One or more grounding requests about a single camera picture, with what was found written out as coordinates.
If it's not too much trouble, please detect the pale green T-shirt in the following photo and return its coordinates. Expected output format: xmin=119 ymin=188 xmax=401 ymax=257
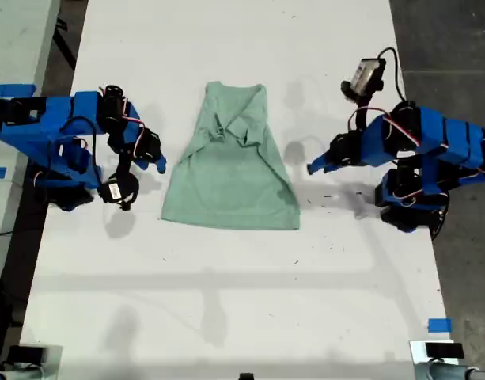
xmin=160 ymin=81 xmax=302 ymax=231

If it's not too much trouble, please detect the pale side table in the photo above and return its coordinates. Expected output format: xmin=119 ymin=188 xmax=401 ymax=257
xmin=0 ymin=0 xmax=62 ymax=314

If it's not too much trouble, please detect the small black box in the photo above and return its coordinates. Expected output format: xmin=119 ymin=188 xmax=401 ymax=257
xmin=6 ymin=344 xmax=45 ymax=364
xmin=425 ymin=342 xmax=464 ymax=359

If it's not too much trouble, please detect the grey tube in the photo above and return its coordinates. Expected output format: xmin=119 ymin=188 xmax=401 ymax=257
xmin=414 ymin=362 xmax=485 ymax=380
xmin=0 ymin=366 xmax=49 ymax=380

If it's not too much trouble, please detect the short black camera stalk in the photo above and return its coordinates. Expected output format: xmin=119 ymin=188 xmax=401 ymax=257
xmin=114 ymin=146 xmax=133 ymax=181
xmin=347 ymin=103 xmax=372 ymax=131

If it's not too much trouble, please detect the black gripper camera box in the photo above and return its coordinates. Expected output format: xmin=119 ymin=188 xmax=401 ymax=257
xmin=97 ymin=173 xmax=140 ymax=211
xmin=340 ymin=57 xmax=387 ymax=105

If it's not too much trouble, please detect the black camera cable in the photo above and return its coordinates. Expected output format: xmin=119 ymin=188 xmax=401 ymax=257
xmin=377 ymin=46 xmax=407 ymax=103

